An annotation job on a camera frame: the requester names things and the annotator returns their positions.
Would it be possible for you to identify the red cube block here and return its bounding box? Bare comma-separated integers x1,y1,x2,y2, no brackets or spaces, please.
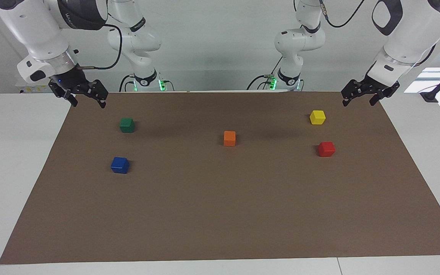
317,141,336,157

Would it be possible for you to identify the yellow cube block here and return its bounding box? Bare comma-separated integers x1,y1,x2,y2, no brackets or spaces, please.
309,110,326,125

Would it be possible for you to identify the blue cube block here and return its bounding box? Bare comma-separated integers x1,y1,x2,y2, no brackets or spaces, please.
110,157,130,174

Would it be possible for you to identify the white box with yellow labels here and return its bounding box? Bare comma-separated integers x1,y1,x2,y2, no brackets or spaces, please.
16,80,52,94

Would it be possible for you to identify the brown table mat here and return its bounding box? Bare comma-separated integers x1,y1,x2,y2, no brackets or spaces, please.
0,91,440,265

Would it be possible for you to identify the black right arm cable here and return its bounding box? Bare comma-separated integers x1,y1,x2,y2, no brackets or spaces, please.
76,24,123,70

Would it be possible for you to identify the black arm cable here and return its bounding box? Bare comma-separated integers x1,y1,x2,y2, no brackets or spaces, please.
76,24,123,70
319,0,366,29

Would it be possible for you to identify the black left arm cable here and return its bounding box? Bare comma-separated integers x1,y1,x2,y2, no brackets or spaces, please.
319,0,366,29

